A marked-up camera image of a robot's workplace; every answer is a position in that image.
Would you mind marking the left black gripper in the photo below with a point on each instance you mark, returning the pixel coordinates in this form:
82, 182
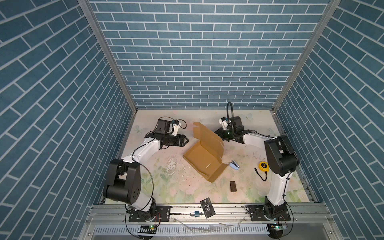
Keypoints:
179, 140

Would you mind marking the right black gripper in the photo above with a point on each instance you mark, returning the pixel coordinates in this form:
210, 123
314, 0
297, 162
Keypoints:
219, 132

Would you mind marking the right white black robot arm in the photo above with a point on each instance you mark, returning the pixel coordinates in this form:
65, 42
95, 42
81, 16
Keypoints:
281, 158

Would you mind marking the aluminium front rail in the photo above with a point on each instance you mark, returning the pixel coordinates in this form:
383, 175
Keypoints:
301, 213

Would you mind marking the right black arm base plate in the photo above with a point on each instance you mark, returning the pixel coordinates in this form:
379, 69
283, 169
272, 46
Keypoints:
268, 212

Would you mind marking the brown cardboard box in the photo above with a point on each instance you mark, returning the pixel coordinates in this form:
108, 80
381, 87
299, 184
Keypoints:
206, 155

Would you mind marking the white perforated cable duct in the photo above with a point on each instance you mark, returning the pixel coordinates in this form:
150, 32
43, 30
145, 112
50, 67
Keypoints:
180, 230

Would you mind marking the yellow tape measure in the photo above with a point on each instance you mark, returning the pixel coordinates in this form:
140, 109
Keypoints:
264, 168

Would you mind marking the light blue stapler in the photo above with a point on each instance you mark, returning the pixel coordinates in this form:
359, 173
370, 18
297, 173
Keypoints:
234, 165

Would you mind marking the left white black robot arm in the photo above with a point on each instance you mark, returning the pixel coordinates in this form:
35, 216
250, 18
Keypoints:
123, 176

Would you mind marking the small blue connector on rail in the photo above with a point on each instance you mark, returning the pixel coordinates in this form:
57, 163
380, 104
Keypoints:
195, 213

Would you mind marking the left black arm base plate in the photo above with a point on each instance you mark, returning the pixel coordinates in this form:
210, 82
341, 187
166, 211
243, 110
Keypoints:
163, 212

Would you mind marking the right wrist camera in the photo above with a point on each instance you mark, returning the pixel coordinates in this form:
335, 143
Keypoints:
225, 123

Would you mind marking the small dark brown block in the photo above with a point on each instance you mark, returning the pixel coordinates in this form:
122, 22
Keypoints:
233, 187

